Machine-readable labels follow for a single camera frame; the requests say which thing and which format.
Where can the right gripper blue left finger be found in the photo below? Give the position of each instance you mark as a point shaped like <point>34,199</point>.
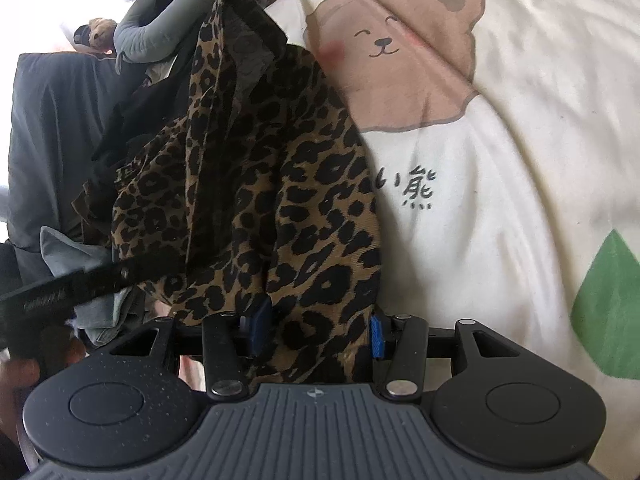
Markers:
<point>230,343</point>

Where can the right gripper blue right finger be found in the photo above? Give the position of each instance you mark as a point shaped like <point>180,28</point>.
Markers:
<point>399,351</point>

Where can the leopard print garment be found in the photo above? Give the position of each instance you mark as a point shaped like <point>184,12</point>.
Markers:
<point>246,169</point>

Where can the light blue denim garment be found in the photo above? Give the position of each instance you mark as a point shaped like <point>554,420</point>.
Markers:
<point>103,319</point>

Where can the dark grey trousers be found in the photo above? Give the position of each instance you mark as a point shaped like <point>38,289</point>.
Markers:
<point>61,105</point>

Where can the cream bear print blanket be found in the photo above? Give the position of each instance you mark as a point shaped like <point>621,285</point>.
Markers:
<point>503,142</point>

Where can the small plush toy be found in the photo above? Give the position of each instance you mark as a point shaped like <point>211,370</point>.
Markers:
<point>97,35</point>

